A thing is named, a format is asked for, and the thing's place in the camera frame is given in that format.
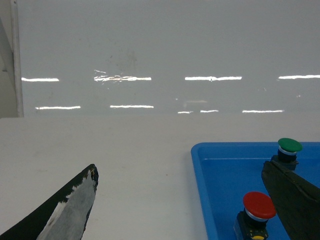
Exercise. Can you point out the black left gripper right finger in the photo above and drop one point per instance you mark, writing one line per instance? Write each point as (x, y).
(296, 201)

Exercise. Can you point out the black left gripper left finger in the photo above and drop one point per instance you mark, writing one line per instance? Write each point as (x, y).
(64, 215)

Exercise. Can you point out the blue plastic tray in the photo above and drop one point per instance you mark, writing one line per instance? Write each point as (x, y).
(226, 171)

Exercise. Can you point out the red mushroom push button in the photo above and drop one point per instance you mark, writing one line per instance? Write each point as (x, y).
(251, 222)

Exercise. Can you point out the white board frame post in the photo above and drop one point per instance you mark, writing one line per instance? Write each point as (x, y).
(17, 58)

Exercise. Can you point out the green mushroom push button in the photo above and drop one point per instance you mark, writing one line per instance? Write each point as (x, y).
(287, 153)

